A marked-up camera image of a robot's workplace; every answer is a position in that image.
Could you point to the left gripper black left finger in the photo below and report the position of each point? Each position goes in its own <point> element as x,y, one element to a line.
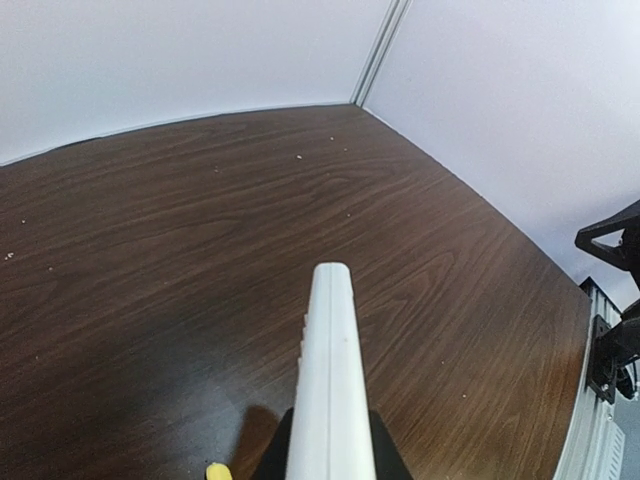
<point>273,463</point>

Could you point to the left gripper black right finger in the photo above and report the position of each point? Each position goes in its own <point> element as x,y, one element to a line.
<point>389,464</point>

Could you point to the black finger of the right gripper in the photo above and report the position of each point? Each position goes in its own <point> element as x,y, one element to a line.
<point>614,240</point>

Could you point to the white red remote control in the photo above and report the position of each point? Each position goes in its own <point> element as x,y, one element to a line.
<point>330,434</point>

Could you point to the yellow handled screwdriver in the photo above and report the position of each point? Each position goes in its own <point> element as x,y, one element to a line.
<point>218,471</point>

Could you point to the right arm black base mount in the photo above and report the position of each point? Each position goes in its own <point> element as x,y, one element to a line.
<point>612,350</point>

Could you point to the front aluminium rail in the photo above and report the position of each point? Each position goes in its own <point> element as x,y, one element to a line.
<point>594,445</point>

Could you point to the right aluminium frame post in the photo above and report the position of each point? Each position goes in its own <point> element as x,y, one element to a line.
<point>383,40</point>

